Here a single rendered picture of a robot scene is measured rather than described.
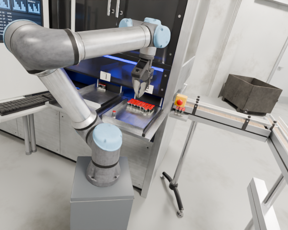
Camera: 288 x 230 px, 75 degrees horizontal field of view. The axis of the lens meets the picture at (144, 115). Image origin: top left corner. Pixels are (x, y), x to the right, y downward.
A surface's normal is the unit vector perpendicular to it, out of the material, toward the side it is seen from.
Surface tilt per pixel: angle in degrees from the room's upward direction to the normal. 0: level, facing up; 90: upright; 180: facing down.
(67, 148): 90
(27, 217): 0
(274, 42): 90
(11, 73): 90
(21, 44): 80
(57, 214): 0
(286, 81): 90
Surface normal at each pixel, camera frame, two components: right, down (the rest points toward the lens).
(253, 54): 0.20, 0.46
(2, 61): 0.84, 0.36
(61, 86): 0.55, 0.51
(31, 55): -0.05, 0.60
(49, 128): -0.33, 0.36
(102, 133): 0.26, -0.82
